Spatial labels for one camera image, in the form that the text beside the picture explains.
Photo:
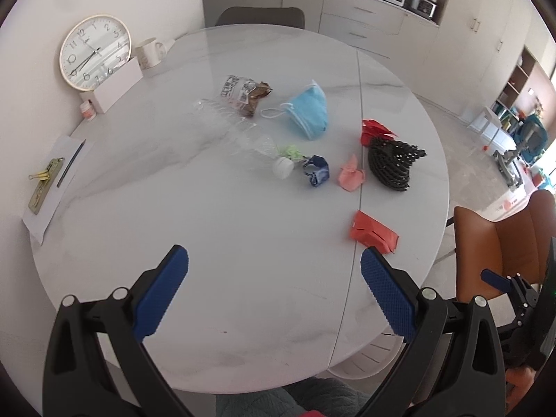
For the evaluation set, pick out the blue office chair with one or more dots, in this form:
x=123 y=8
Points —
x=527 y=139

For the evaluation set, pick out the round wall clock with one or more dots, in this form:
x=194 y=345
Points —
x=94 y=50

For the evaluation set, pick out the small pink jar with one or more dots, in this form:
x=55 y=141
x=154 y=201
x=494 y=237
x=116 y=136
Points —
x=88 y=110

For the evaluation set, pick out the white mug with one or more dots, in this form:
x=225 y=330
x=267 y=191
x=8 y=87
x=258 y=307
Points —
x=150 y=54

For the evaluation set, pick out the white plastic stool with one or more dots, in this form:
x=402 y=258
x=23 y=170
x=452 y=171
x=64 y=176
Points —
x=369 y=358

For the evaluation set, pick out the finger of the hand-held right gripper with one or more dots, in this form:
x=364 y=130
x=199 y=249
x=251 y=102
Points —
x=493 y=277

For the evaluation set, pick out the red crumpled wrapper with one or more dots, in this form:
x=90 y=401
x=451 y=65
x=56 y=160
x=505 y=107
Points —
x=373 y=130

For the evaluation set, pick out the yellow binder clip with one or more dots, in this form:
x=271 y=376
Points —
x=41 y=175

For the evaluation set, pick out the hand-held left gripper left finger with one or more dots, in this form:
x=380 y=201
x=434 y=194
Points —
x=163 y=291

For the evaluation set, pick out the white rectangular box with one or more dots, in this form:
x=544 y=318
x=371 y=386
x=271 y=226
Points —
x=115 y=89

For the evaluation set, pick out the white paper sheet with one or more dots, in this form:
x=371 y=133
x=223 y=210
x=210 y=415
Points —
x=43 y=221

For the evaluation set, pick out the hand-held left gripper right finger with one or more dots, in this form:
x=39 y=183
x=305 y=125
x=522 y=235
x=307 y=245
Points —
x=386 y=291

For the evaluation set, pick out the open bookshelf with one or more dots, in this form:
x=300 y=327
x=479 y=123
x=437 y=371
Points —
x=512 y=95

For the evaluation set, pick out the brown snack wrapper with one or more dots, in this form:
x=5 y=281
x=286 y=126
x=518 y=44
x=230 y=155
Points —
x=245 y=93

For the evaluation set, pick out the silver toaster oven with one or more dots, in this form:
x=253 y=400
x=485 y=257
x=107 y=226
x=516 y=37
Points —
x=423 y=5

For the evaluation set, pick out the pink paper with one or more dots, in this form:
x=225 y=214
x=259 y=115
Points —
x=352 y=176

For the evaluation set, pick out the red flat packet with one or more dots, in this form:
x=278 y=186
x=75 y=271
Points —
x=371 y=232

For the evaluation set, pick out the dark pencil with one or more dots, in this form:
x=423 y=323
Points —
x=71 y=163

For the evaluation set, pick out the clear plastic bottle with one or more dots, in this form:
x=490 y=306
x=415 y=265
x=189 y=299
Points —
x=247 y=139

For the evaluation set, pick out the blue face mask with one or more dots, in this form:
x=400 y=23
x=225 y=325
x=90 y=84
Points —
x=308 y=110

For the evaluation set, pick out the green paper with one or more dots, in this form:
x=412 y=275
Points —
x=290 y=152

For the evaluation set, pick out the dark grey chair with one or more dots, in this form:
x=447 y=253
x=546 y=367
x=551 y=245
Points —
x=260 y=17

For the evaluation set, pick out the brown leather chair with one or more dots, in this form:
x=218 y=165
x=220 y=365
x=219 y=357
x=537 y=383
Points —
x=499 y=243

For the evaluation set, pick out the beige drawer cabinet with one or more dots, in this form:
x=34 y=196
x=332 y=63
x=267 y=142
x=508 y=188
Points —
x=369 y=21

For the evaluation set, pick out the tall beige cupboard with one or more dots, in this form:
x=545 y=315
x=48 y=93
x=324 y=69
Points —
x=482 y=39

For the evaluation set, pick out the person's right hand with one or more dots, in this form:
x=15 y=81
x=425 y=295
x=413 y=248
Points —
x=520 y=380

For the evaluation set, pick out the blue crumpled wrapper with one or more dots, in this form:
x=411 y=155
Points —
x=319 y=171

